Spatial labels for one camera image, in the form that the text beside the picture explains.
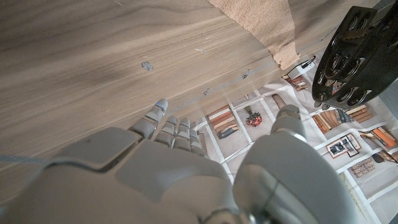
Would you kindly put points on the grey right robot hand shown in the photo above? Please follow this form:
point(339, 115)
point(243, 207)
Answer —
point(155, 180)

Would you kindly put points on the tan adhesive wrap roll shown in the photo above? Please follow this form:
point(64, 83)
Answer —
point(258, 21)

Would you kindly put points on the black half-moon tambourine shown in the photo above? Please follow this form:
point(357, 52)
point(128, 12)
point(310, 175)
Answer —
point(326, 93)

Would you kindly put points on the white power strip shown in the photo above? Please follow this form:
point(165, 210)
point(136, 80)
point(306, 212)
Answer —
point(300, 71)

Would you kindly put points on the printed bookshelf backdrop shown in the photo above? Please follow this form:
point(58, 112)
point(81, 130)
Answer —
point(373, 183)

